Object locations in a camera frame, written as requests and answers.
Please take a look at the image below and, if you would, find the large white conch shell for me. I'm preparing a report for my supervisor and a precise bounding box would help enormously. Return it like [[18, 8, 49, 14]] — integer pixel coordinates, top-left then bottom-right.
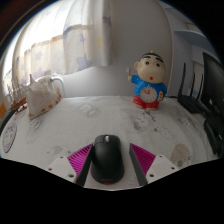
[[25, 73, 63, 121]]

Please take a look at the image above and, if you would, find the wooden model sailing ship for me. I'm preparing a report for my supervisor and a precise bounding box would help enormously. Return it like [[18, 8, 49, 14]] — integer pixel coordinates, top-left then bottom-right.
[[5, 76, 29, 113]]

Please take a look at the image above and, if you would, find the white wall shelf unit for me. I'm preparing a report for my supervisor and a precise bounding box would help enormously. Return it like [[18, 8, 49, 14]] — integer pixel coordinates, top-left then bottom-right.
[[159, 3, 214, 51]]

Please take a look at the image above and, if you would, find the black monitor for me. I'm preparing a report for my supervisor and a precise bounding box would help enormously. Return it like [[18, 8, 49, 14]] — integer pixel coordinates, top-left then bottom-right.
[[200, 51, 224, 128]]

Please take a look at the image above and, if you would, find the black computer mouse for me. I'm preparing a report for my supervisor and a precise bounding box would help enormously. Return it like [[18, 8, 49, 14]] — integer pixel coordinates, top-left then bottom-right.
[[89, 134, 126, 185]]

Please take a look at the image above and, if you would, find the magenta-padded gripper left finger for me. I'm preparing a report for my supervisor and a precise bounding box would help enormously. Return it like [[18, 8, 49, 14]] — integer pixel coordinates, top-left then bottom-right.
[[45, 143, 95, 188]]

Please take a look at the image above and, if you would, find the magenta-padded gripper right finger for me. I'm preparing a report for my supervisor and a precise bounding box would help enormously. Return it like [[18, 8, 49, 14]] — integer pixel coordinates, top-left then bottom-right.
[[128, 142, 179, 187]]

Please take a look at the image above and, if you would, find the wooden chair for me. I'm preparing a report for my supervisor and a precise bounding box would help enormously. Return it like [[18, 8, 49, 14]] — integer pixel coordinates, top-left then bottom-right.
[[0, 101, 8, 121]]

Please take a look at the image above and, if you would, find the white star-print curtain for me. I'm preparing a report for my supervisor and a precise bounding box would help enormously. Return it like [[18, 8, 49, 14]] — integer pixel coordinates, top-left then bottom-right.
[[1, 0, 114, 94]]

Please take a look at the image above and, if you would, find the cartoon boy figurine clock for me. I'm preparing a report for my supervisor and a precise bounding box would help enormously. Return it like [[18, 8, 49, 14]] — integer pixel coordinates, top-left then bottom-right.
[[126, 50, 168, 112]]

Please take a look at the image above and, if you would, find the white cartoon-print tablecloth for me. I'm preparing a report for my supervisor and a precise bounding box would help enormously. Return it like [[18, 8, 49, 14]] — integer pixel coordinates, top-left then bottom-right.
[[0, 95, 218, 191]]

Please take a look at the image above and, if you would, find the small black box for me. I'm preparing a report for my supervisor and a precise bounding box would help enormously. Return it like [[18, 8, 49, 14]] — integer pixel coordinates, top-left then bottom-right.
[[203, 116, 224, 156]]

